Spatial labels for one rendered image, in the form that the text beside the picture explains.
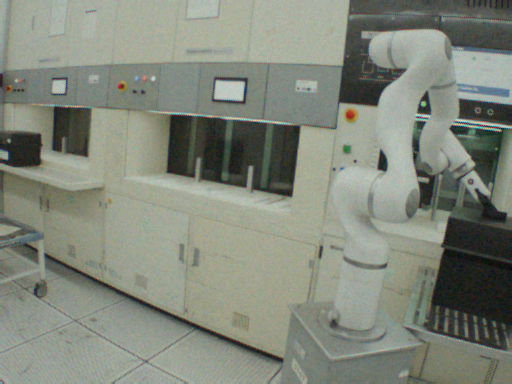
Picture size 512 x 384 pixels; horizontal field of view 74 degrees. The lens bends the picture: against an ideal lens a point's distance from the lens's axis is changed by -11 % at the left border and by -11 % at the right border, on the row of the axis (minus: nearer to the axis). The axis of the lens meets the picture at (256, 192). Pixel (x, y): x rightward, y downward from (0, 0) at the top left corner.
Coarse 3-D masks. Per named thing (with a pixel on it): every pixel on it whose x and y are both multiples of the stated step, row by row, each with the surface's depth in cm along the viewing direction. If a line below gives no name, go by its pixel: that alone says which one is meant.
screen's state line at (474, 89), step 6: (462, 84) 138; (462, 90) 139; (468, 90) 137; (474, 90) 136; (480, 90) 135; (486, 90) 134; (492, 90) 133; (498, 90) 132; (504, 90) 131; (498, 96) 132; (504, 96) 131
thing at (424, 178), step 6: (420, 156) 204; (420, 162) 205; (420, 174) 198; (426, 174) 196; (420, 180) 198; (426, 180) 197; (432, 180) 195; (420, 186) 198; (426, 186) 197; (432, 186) 195; (420, 192) 199; (426, 192) 197; (432, 192) 196; (420, 198) 199; (426, 198) 198; (420, 204) 214; (426, 204) 198
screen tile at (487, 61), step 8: (488, 56) 132; (488, 64) 132; (496, 64) 131; (504, 64) 130; (480, 72) 134; (504, 72) 130; (480, 80) 135; (488, 80) 133; (496, 80) 132; (504, 80) 130
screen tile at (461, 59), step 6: (456, 54) 138; (462, 54) 137; (468, 54) 136; (456, 60) 138; (462, 60) 137; (468, 60) 136; (474, 66) 135; (456, 72) 139; (462, 72) 138; (468, 72) 136; (474, 72) 135; (456, 78) 139; (462, 78) 138; (468, 78) 137; (474, 78) 136
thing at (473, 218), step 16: (464, 208) 128; (448, 224) 110; (464, 224) 107; (480, 224) 104; (496, 224) 105; (448, 240) 110; (464, 240) 107; (480, 240) 105; (496, 240) 102; (496, 256) 102
